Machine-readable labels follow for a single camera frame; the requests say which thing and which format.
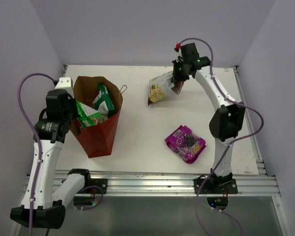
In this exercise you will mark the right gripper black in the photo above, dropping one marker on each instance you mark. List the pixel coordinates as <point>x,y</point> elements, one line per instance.
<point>176,77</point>

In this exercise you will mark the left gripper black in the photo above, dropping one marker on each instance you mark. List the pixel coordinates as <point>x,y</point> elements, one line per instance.
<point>73,101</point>

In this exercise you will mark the green white chips bag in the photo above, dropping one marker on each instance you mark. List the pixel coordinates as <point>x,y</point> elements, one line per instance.
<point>88,116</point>

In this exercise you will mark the brown yellow chips bag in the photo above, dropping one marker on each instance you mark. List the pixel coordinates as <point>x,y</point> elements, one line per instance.
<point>163,86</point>

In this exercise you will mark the dark green snack bag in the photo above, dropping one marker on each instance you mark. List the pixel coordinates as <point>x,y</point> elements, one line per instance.
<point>103,103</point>

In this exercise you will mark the red brown paper bag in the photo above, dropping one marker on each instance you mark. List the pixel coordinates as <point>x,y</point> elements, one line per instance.
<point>96,140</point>

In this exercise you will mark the purple candy bag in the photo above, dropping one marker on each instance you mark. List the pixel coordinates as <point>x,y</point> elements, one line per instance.
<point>186,144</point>

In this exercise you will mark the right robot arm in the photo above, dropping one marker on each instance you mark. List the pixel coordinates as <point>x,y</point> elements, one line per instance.
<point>224,125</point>

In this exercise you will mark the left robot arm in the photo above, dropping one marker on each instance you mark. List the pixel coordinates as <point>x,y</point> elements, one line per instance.
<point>42,207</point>

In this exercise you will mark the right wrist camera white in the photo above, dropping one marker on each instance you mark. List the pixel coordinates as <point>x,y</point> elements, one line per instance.
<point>177,47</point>

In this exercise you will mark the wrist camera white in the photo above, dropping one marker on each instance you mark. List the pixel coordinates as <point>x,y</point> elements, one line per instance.
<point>65,83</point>
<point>177,47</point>

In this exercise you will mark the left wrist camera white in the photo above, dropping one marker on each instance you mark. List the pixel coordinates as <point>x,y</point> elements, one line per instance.
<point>65,83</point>

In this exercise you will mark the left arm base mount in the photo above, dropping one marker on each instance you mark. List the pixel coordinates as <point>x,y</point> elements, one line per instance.
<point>99,182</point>

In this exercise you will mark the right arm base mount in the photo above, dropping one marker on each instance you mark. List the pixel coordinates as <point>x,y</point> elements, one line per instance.
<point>211,187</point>

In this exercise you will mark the aluminium rail frame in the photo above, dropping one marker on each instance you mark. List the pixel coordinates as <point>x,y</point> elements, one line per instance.
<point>141,164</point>

